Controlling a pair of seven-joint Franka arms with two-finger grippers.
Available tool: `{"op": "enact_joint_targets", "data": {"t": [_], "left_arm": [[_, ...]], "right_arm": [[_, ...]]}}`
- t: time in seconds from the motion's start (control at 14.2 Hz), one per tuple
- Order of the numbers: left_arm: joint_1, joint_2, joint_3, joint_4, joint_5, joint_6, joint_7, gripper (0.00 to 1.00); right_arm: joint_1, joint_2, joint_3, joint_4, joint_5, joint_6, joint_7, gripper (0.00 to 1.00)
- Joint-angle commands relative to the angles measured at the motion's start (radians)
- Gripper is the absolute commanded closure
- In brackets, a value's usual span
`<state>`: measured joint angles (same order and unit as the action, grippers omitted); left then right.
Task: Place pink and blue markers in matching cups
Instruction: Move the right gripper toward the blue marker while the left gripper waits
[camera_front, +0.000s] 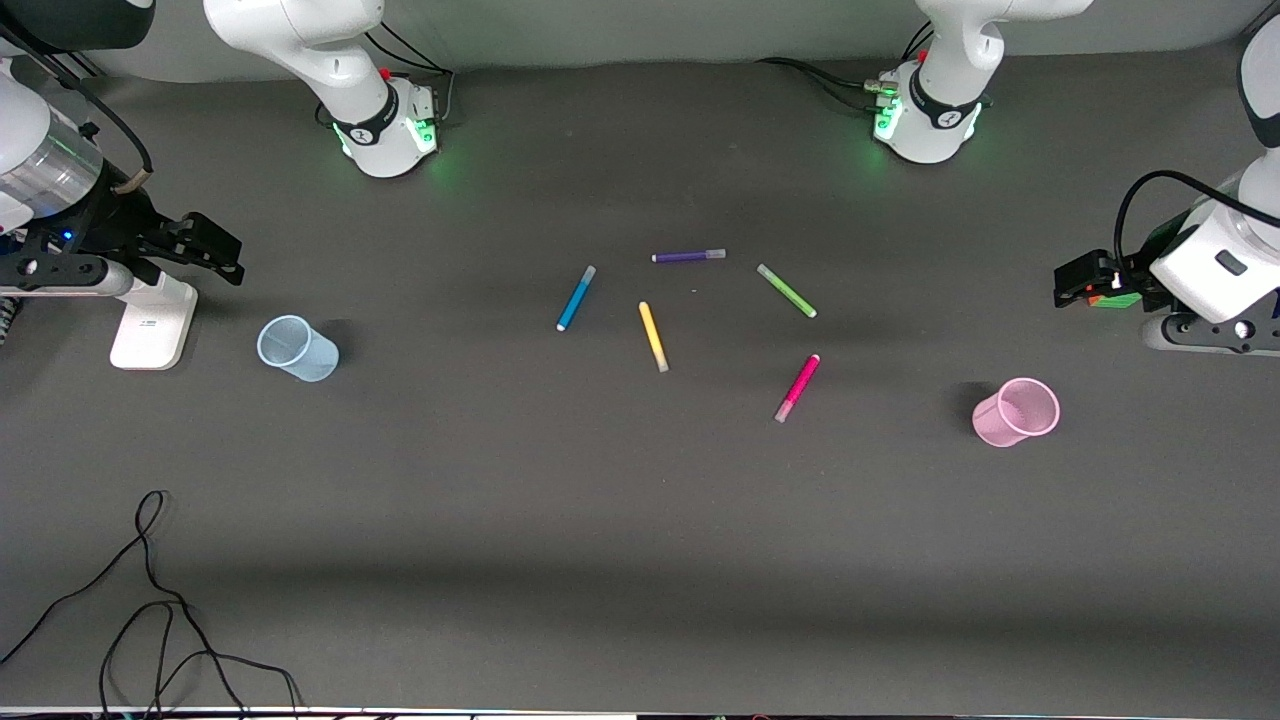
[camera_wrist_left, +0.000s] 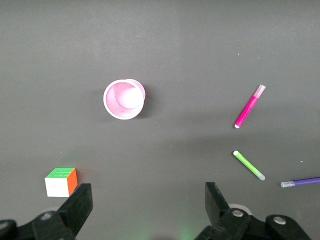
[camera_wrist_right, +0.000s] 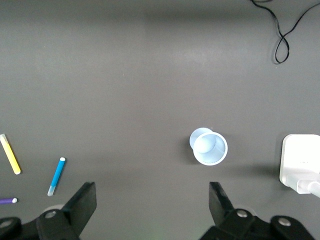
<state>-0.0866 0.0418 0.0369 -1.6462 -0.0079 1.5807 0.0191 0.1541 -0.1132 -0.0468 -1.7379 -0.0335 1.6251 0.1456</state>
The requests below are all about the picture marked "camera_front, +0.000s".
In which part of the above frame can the translucent blue cup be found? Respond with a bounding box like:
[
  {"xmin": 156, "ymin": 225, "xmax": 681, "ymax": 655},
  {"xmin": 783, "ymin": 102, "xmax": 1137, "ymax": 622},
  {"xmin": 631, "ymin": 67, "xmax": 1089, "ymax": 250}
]
[{"xmin": 257, "ymin": 314, "xmax": 341, "ymax": 384}]

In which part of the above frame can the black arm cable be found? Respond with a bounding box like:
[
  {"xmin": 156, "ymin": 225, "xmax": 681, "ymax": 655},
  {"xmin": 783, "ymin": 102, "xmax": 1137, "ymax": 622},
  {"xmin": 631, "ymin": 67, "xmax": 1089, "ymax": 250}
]
[
  {"xmin": 1114, "ymin": 170, "xmax": 1251, "ymax": 264},
  {"xmin": 0, "ymin": 25, "xmax": 154, "ymax": 194}
]

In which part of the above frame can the aluminium frame rail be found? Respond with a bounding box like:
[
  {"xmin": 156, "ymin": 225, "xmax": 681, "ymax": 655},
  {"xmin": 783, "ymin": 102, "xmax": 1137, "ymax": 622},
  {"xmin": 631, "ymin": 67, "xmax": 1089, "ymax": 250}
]
[{"xmin": 45, "ymin": 45, "xmax": 107, "ymax": 81}]

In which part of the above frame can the black right base cable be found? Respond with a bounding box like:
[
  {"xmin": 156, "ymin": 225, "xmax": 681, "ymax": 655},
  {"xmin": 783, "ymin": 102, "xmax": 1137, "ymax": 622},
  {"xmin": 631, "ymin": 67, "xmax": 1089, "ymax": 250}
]
[{"xmin": 315, "ymin": 20, "xmax": 457, "ymax": 131}]

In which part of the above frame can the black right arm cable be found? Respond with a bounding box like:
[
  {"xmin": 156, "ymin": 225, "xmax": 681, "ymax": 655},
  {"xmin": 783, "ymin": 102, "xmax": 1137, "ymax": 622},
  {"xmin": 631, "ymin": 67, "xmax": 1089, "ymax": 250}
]
[{"xmin": 0, "ymin": 25, "xmax": 154, "ymax": 194}]

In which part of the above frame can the yellow marker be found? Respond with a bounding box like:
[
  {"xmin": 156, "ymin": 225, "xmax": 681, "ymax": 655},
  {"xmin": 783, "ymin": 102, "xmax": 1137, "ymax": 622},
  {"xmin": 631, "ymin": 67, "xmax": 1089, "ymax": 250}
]
[{"xmin": 638, "ymin": 300, "xmax": 670, "ymax": 374}]

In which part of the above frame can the pink mesh cup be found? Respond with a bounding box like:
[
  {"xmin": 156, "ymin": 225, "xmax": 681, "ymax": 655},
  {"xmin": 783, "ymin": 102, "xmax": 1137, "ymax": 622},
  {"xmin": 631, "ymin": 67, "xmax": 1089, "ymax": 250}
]
[{"xmin": 971, "ymin": 377, "xmax": 1061, "ymax": 448}]

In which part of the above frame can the loose black cable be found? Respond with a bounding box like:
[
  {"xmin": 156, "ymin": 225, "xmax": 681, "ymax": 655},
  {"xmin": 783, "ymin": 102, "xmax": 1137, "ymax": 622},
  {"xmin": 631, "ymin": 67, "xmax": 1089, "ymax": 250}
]
[{"xmin": 0, "ymin": 490, "xmax": 301, "ymax": 717}]

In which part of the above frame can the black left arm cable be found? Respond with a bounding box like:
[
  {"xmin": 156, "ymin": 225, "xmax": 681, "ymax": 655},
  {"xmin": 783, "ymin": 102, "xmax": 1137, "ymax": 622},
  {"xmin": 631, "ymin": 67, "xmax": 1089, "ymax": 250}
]
[{"xmin": 1114, "ymin": 170, "xmax": 1251, "ymax": 264}]

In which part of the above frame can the pink marker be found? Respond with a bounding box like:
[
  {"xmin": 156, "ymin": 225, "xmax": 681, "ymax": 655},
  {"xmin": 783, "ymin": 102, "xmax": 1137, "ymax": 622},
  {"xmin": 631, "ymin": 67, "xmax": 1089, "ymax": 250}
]
[{"xmin": 774, "ymin": 353, "xmax": 822, "ymax": 424}]

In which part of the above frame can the blue marker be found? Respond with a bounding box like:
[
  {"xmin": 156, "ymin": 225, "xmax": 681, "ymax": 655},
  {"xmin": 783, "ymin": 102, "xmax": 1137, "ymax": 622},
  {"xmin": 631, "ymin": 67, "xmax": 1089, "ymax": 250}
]
[{"xmin": 556, "ymin": 265, "xmax": 598, "ymax": 333}]

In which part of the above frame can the black base cable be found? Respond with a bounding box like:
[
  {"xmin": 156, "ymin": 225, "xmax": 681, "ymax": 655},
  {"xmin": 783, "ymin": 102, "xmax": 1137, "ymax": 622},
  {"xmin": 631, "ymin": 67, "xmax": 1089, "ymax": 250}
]
[
  {"xmin": 315, "ymin": 20, "xmax": 457, "ymax": 131},
  {"xmin": 757, "ymin": 20, "xmax": 936, "ymax": 111}
]

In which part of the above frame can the black left base cable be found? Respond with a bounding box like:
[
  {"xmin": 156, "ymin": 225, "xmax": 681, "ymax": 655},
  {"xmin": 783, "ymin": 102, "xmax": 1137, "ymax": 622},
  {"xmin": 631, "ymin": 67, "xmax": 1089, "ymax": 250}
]
[{"xmin": 757, "ymin": 20, "xmax": 936, "ymax": 111}]

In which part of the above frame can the green marker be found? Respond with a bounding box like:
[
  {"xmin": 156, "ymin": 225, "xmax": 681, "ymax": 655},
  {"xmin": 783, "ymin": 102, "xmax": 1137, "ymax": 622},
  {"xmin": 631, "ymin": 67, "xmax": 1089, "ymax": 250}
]
[{"xmin": 756, "ymin": 263, "xmax": 819, "ymax": 320}]

